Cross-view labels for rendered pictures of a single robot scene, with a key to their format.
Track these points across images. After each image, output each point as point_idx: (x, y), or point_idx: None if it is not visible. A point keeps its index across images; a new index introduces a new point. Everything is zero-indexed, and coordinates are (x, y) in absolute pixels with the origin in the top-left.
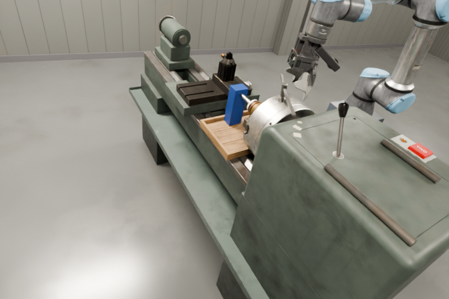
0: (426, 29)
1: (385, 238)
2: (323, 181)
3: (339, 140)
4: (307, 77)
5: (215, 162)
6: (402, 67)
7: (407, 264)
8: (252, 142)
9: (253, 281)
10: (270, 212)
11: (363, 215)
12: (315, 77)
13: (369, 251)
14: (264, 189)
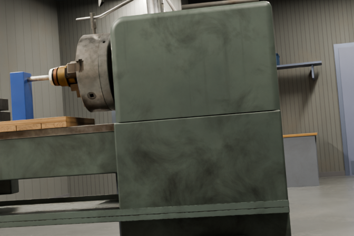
0: None
1: (246, 3)
2: (189, 10)
3: (172, 6)
4: None
5: (41, 159)
6: (154, 7)
7: (265, 2)
8: (95, 70)
9: None
10: (161, 95)
11: (227, 5)
12: None
13: (246, 20)
14: (142, 81)
